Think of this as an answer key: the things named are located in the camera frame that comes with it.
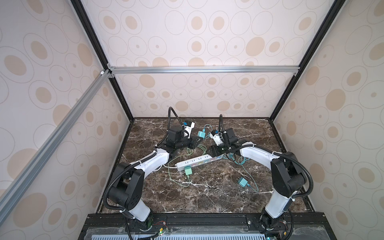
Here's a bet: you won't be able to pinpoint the light green charging cable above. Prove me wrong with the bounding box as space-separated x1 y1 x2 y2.
166 143 208 188

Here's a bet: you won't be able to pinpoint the teal charging cable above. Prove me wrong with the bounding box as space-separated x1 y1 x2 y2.
202 123 259 193

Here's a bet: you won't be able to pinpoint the teal plug adapter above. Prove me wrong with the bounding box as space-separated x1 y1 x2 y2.
198 131 206 139
238 177 249 188

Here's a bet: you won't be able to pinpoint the white power strip coloured sockets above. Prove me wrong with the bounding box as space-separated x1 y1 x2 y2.
176 154 223 172

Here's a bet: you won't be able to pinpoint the light green plug adapter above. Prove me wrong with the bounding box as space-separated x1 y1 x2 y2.
184 166 193 176

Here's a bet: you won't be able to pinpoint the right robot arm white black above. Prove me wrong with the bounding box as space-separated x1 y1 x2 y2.
209 115 314 231

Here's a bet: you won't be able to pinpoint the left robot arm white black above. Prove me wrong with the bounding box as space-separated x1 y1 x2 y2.
103 107 203 222

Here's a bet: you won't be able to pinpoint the aluminium crossbar back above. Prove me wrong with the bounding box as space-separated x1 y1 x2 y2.
110 66 300 75

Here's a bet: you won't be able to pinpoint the aluminium crossbar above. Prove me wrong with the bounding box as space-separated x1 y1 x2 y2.
110 66 300 75
1 69 112 224

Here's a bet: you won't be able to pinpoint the aluminium crossbar left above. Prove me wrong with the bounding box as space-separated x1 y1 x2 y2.
1 69 112 224

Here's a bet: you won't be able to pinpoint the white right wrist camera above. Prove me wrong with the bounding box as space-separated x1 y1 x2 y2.
209 130 224 146

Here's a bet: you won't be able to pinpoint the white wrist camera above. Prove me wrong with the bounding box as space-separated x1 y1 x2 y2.
182 121 195 139
209 130 224 146

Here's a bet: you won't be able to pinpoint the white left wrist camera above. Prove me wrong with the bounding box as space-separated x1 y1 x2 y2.
182 121 195 139

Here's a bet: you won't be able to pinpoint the white power strip cable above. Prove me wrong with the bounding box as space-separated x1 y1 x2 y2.
152 161 178 173

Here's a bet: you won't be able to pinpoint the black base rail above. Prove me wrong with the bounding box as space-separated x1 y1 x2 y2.
79 212 336 240

